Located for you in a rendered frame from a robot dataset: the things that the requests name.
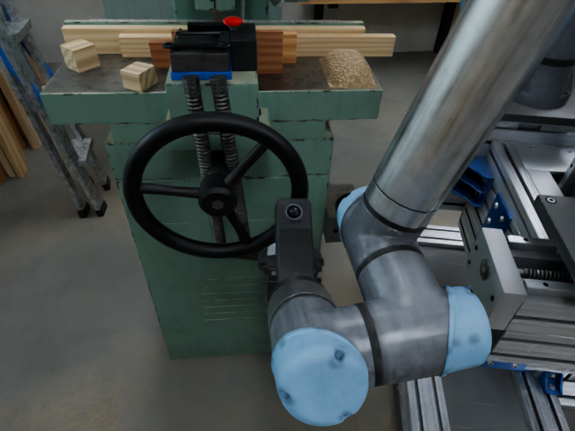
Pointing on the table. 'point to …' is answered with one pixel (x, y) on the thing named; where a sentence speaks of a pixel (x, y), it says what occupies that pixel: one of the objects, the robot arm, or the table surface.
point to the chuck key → (198, 33)
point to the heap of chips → (346, 70)
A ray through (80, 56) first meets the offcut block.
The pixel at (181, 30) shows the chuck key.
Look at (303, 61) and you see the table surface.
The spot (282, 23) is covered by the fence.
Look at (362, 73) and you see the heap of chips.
